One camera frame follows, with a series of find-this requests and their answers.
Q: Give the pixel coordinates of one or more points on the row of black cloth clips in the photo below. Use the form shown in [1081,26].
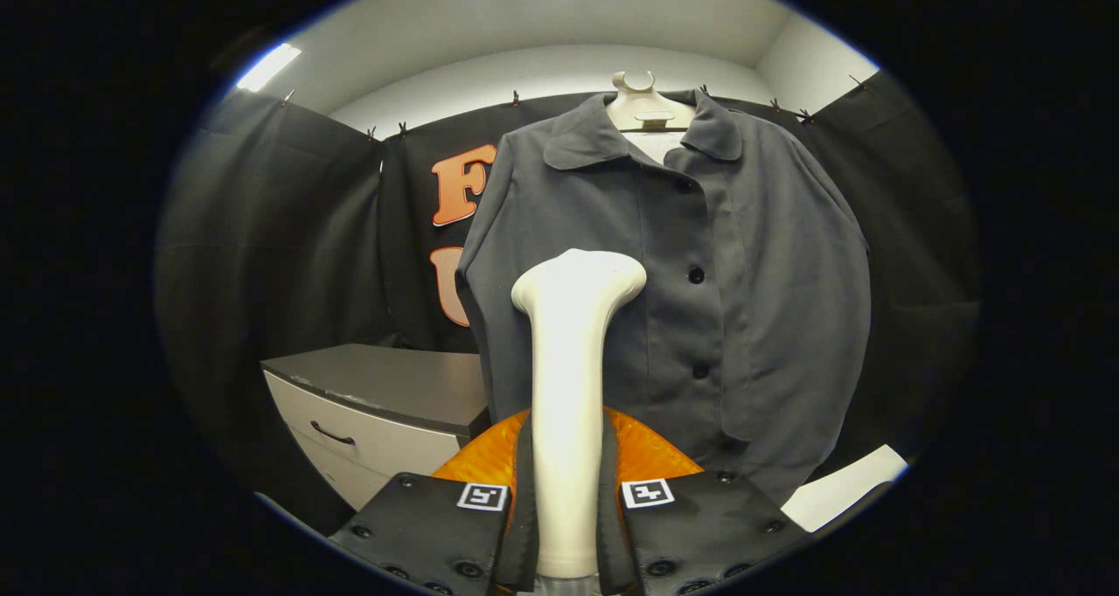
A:
[516,99]

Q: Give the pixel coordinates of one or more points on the cream steamer hanger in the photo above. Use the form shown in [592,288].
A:
[642,107]

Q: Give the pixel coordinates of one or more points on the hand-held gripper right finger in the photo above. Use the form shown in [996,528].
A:
[612,535]

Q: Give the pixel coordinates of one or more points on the grey drawer cabinet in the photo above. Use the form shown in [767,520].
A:
[385,382]

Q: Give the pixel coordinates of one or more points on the white floor sheet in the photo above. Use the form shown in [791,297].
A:
[839,487]

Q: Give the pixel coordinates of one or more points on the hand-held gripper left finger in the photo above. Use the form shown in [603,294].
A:
[523,526]

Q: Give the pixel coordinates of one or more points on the white garment steamer head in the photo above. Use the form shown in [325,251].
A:
[568,386]

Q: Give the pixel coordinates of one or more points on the grey button shirt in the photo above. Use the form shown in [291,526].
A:
[769,299]

